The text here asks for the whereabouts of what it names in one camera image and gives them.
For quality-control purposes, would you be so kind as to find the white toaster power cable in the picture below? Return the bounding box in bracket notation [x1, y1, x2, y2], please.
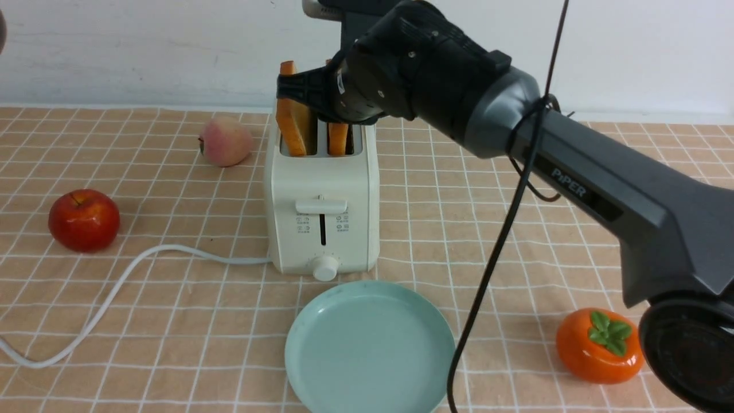
[0, 245, 271, 369]

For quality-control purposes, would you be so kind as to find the pink peach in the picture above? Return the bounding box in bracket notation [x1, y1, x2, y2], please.
[198, 116, 254, 167]

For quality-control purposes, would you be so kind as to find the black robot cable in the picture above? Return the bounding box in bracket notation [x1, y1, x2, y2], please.
[446, 0, 571, 413]

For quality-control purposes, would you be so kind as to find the orange persimmon with green leaves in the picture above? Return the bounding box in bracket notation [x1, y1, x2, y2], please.
[556, 307, 645, 384]

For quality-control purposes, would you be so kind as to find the red apple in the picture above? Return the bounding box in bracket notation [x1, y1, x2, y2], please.
[48, 189, 120, 254]

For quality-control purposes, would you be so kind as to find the light green round plate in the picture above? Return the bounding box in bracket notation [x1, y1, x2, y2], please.
[284, 280, 455, 412]

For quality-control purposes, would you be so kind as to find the toast slice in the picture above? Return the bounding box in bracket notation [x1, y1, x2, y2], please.
[275, 61, 314, 158]
[326, 59, 350, 157]

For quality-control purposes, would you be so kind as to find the white two-slot toaster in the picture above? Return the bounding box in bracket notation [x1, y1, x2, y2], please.
[264, 119, 380, 280]

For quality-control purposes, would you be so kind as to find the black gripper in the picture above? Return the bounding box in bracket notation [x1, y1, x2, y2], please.
[277, 1, 419, 123]

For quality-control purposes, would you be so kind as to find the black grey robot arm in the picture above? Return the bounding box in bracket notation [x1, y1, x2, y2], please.
[277, 1, 733, 412]

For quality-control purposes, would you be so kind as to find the orange checkered tablecloth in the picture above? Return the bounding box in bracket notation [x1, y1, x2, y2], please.
[0, 107, 734, 413]

